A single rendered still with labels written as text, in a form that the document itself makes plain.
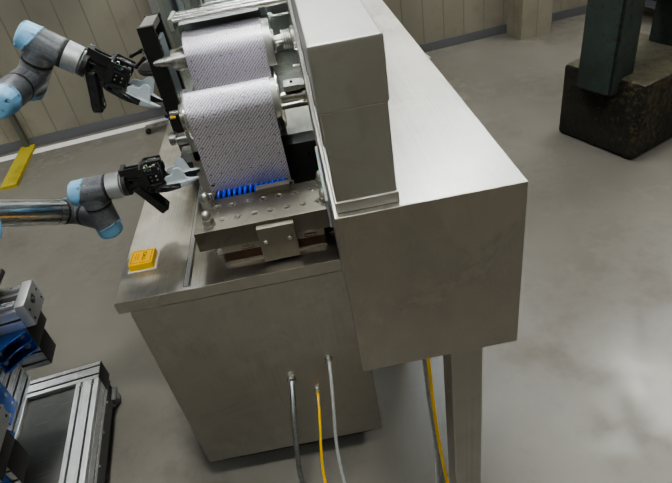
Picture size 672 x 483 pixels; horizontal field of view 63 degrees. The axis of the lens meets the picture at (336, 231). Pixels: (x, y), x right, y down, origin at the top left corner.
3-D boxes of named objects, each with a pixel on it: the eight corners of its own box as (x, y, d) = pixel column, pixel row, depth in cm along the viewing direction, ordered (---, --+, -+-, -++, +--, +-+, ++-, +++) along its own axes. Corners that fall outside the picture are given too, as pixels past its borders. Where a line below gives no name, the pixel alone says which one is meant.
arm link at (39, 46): (20, 41, 139) (27, 12, 134) (64, 62, 143) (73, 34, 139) (8, 54, 133) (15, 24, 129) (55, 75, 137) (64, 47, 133)
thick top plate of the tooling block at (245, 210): (204, 219, 160) (198, 202, 157) (337, 193, 161) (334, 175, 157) (200, 252, 147) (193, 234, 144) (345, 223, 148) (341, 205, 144)
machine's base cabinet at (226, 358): (234, 156, 403) (199, 40, 352) (320, 139, 404) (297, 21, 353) (215, 477, 200) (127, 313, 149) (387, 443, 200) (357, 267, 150)
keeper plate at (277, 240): (265, 257, 151) (255, 225, 145) (300, 250, 151) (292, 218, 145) (265, 263, 149) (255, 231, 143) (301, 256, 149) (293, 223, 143)
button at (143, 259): (134, 257, 162) (131, 251, 161) (158, 253, 162) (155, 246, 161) (130, 272, 157) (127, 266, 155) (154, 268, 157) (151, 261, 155)
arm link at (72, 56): (56, 71, 136) (65, 61, 143) (75, 80, 138) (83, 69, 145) (65, 45, 133) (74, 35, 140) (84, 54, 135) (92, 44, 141)
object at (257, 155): (213, 195, 161) (194, 139, 150) (291, 179, 161) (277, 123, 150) (213, 196, 160) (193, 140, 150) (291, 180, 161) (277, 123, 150)
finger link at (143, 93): (163, 95, 142) (130, 77, 140) (155, 114, 145) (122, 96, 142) (167, 92, 145) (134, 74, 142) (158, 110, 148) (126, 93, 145)
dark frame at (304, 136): (225, 203, 179) (207, 150, 167) (323, 184, 179) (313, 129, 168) (224, 216, 173) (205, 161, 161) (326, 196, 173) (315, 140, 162)
